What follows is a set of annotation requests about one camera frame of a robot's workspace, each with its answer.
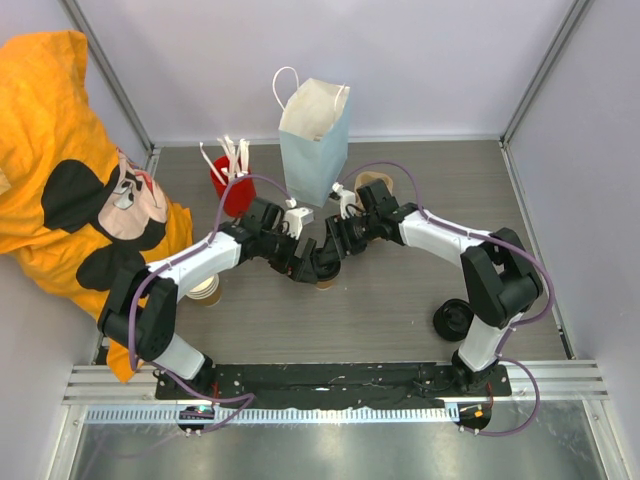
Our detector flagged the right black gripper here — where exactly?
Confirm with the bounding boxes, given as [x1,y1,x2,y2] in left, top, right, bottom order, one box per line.
[320,213,378,266]

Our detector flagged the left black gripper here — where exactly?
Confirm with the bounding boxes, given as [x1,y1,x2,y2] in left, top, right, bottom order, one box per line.
[259,224,316,282]

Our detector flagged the single black cup lid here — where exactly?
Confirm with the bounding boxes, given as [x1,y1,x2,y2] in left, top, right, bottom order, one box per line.
[315,261,341,282]

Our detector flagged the single brown paper cup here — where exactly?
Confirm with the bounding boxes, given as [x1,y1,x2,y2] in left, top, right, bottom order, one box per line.
[315,279,335,290]

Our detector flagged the light blue paper bag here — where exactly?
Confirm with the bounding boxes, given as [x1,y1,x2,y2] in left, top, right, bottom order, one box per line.
[272,66,351,207]

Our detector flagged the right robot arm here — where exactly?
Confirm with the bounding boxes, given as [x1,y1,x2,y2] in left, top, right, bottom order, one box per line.
[311,179,543,395]

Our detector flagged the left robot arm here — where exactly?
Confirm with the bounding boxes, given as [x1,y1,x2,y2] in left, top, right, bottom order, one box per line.
[98,197,314,399]

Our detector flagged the brown cup carrier stack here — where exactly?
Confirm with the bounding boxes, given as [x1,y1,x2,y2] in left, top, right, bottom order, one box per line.
[354,171,393,204]

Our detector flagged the paper cup stack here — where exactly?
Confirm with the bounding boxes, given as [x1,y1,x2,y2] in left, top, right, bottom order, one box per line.
[186,274,222,307]

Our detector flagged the red cup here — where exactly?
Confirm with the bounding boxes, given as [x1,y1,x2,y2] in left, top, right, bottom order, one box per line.
[210,156,256,217]

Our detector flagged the black lid stack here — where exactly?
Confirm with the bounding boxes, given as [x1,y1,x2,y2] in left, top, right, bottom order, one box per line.
[433,299,474,342]

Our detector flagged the orange cartoon cloth bag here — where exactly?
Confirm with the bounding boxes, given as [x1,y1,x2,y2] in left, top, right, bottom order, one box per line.
[0,29,195,384]

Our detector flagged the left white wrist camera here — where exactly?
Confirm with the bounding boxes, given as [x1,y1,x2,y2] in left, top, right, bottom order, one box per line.
[284,198,314,240]

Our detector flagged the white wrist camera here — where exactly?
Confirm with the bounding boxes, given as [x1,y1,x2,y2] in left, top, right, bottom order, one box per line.
[284,198,314,240]
[329,182,356,219]

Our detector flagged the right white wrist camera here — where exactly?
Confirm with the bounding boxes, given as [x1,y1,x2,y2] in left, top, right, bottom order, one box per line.
[329,182,356,219]

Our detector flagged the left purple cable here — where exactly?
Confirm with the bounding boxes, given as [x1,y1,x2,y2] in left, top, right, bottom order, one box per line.
[128,173,299,434]

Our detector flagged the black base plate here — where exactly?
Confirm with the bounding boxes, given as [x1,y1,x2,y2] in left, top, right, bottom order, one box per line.
[187,362,512,411]

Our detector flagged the white slotted cable duct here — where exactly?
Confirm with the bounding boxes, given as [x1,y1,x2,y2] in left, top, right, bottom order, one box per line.
[85,403,459,425]

